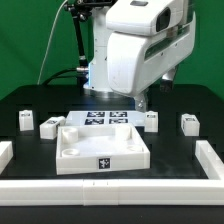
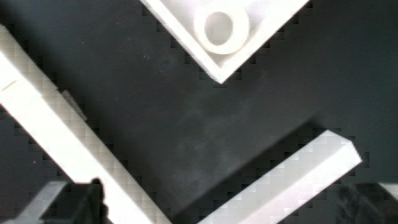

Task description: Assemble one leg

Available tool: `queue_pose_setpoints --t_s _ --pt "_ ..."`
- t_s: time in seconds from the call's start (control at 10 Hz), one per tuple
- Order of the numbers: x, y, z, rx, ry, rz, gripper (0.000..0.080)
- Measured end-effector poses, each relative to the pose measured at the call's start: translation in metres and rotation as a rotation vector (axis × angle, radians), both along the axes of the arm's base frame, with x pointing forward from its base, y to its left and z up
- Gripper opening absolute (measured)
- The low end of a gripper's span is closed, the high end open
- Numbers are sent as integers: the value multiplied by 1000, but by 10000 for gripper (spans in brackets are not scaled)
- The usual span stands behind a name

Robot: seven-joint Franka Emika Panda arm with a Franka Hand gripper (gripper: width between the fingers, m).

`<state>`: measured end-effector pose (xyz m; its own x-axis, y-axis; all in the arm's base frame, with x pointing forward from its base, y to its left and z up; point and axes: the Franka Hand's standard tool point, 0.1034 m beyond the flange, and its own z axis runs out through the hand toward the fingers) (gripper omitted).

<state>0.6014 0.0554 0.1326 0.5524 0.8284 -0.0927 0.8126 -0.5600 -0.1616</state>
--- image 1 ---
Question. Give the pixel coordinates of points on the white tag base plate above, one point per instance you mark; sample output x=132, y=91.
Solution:
x=80, y=118

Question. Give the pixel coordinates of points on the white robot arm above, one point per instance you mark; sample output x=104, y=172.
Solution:
x=147, y=18

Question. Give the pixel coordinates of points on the white fence piece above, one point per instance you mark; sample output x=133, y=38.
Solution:
x=209, y=160
x=6, y=154

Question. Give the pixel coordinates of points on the white left fence piece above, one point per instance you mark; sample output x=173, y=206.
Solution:
x=6, y=154

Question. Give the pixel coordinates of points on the white front fence wall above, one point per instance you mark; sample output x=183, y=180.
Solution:
x=111, y=192

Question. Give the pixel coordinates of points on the white square table top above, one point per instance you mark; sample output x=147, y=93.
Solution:
x=100, y=148

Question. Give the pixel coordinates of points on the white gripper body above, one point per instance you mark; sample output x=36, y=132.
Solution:
x=136, y=62

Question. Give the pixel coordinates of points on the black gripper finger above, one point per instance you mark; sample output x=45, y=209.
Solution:
x=167, y=80
x=141, y=102

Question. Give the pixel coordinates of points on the white right fence piece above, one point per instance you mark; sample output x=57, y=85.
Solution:
x=209, y=160

